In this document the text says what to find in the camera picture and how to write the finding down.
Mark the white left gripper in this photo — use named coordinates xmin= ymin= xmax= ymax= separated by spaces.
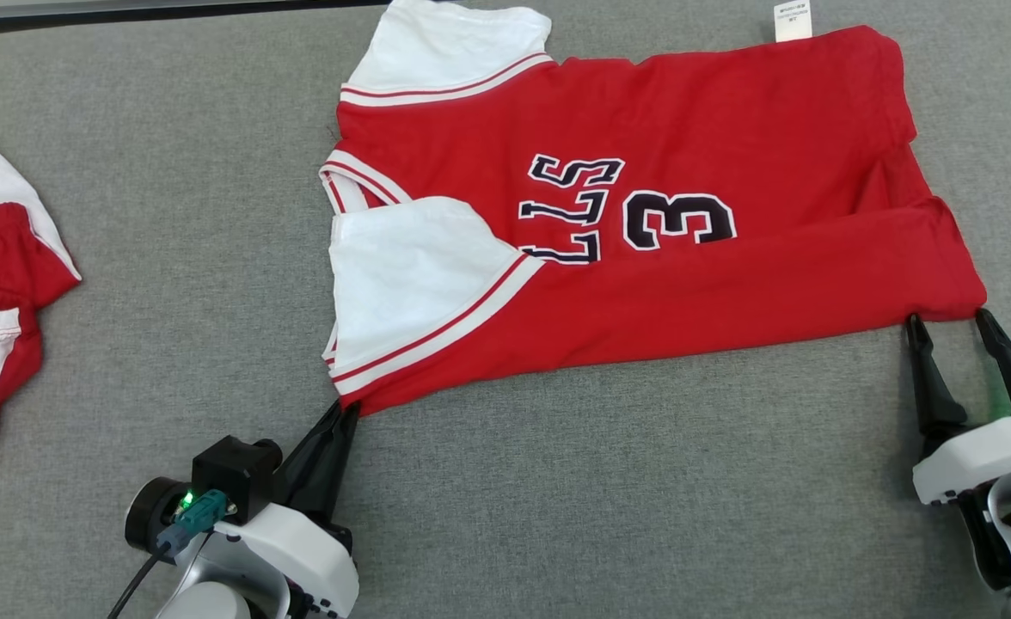
xmin=213 ymin=401 xmax=360 ymax=619

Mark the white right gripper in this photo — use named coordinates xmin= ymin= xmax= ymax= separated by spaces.
xmin=905 ymin=308 xmax=1011 ymax=506

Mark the red white basketball jersey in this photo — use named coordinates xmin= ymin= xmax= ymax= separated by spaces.
xmin=319 ymin=0 xmax=988 ymax=419

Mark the grey fabric table cover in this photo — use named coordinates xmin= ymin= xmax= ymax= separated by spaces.
xmin=0 ymin=0 xmax=1011 ymax=619

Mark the teal cable connector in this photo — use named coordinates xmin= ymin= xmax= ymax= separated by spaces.
xmin=157 ymin=488 xmax=230 ymax=552

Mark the thin black cable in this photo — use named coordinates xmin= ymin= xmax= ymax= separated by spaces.
xmin=106 ymin=542 xmax=171 ymax=619

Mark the silver metal rail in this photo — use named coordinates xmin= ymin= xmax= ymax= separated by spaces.
xmin=0 ymin=0 xmax=390 ymax=40

